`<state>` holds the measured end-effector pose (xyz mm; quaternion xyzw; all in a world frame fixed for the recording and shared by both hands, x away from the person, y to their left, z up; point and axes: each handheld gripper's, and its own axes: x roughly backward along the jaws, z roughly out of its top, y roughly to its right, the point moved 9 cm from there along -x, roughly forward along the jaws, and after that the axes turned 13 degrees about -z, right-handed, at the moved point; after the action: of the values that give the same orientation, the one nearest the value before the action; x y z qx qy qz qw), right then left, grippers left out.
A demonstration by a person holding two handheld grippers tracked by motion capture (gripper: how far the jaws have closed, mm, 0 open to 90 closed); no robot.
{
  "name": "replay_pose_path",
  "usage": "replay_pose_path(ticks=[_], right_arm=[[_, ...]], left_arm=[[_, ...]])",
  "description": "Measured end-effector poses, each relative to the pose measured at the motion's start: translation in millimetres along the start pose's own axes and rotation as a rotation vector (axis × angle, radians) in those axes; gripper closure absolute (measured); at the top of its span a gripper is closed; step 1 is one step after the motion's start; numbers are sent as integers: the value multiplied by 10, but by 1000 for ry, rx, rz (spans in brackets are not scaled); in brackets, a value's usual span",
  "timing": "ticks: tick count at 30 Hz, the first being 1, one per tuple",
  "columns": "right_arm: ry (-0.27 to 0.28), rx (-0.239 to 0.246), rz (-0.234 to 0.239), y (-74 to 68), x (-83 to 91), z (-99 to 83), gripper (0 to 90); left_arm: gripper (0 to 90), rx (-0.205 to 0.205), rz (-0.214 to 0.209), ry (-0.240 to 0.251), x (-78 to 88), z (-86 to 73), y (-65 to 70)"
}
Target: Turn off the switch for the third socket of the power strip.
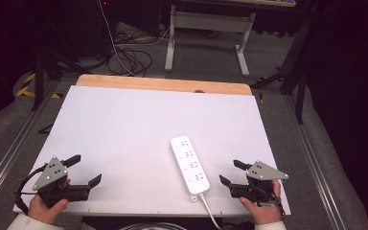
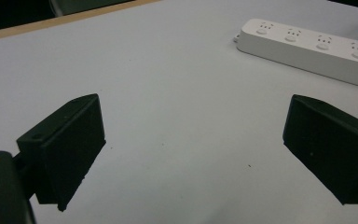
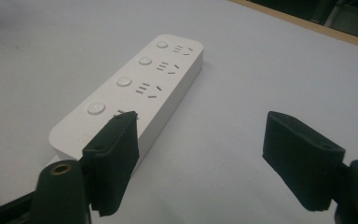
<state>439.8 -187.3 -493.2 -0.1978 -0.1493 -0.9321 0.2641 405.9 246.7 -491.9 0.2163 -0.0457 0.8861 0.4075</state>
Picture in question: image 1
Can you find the white power strip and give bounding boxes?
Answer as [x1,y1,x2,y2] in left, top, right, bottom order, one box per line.
[169,135,212,203]

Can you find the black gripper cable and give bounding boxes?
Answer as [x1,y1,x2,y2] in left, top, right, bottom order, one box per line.
[14,164,48,215]

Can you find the black cabinet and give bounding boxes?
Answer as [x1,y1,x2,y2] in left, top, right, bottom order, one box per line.
[73,0,120,59]

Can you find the person's left hand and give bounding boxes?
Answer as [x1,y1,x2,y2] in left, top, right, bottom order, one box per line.
[27,177,72,225]

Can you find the white floor cable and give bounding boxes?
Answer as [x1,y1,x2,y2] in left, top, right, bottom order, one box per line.
[97,0,137,77]

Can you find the white board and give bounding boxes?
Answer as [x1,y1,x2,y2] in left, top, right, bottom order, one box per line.
[11,84,292,219]

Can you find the black floor cables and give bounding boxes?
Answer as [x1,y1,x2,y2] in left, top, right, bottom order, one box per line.
[106,30,154,78]

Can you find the black metal stand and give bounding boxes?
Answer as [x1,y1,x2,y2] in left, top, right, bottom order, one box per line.
[249,18,315,125]

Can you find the person's right hand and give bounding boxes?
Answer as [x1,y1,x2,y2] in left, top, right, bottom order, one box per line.
[238,179,283,226]

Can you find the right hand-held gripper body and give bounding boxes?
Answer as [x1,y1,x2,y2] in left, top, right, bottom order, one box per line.
[229,160,289,204]

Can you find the yellow black floor tape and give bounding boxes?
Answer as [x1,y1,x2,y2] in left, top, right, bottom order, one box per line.
[15,72,62,100]

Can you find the black tripod stand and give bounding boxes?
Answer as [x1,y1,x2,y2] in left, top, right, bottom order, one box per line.
[32,44,92,112]

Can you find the aluminium rail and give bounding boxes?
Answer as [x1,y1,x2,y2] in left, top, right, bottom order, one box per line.
[0,80,61,207]
[283,95,344,230]

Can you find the round grey stool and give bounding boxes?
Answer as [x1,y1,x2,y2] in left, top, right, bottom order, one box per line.
[117,221,190,230]

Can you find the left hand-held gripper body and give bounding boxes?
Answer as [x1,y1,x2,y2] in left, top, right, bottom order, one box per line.
[32,155,92,209]

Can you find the white metal desk frame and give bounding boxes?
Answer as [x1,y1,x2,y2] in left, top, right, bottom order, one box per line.
[163,0,297,78]

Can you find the white power strip cable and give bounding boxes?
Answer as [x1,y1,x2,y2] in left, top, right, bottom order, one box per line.
[198,192,223,230]

